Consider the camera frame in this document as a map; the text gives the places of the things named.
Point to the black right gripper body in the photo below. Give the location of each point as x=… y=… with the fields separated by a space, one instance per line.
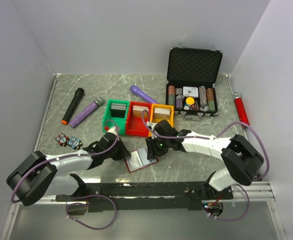
x=162 y=146

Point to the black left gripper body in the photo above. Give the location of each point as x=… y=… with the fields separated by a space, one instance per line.
x=108 y=154

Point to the red leather card holder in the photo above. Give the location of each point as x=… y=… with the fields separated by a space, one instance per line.
x=138 y=160

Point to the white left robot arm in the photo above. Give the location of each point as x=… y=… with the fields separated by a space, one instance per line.
x=41 y=175

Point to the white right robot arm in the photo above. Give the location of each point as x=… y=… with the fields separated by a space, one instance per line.
x=241 y=160

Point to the yellow plastic card bin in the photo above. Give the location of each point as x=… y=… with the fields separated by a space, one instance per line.
x=161 y=112

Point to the green plastic card bin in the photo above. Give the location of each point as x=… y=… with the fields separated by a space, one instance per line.
x=117 y=111

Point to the red plastic card bin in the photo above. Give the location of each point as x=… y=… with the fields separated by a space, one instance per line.
x=134 y=124

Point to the blue owl card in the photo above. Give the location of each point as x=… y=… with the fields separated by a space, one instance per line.
x=75 y=143

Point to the red owl card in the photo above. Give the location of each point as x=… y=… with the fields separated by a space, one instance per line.
x=62 y=139

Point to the white playing card deck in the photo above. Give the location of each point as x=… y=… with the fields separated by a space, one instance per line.
x=189 y=91

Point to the yellow poker dealer chip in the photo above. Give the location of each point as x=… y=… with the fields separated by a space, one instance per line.
x=190 y=101

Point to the purple glitter toy microphone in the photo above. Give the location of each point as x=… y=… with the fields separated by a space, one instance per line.
x=87 y=111

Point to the purple plastic toy microphone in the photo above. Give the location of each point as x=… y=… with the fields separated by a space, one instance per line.
x=138 y=92

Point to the black toy microphone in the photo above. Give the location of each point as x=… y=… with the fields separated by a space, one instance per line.
x=78 y=95

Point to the black poker chip case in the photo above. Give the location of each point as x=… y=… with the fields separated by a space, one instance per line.
x=193 y=67

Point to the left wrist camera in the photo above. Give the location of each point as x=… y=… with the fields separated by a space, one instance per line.
x=112 y=130

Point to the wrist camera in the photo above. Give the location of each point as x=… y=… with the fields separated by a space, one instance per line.
x=112 y=130
x=151 y=125

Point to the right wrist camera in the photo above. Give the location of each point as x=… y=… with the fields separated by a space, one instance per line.
x=151 y=125

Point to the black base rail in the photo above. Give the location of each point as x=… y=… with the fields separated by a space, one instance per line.
x=148 y=195

